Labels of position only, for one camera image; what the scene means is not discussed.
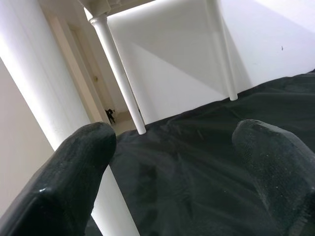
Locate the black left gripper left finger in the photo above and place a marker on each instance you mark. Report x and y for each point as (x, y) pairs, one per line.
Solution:
(56, 186)

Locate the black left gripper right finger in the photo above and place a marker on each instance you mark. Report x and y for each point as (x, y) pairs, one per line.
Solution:
(283, 177)

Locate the white plastic table leg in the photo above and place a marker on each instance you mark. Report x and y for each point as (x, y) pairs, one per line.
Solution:
(39, 73)
(123, 86)
(230, 86)

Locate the white door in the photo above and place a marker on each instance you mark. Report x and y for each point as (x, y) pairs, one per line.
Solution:
(86, 81)

